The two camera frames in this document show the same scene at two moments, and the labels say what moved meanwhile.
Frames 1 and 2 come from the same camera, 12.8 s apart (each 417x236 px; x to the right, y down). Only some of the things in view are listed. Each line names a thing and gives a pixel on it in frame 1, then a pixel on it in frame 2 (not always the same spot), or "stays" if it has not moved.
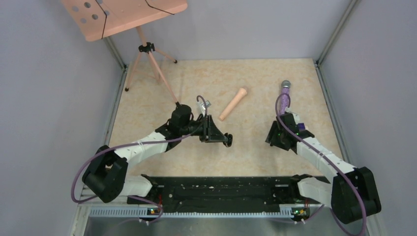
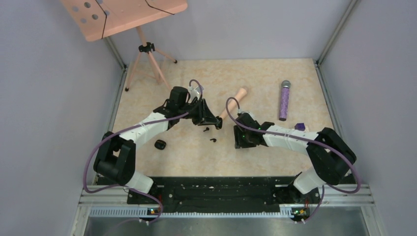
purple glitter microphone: (285, 84) stays
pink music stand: (96, 19) stays
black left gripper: (214, 134) -> (208, 118)
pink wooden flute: (242, 92) stays
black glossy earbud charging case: (229, 141) -> (219, 123)
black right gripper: (272, 137) -> (239, 141)
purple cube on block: (301, 126) stays
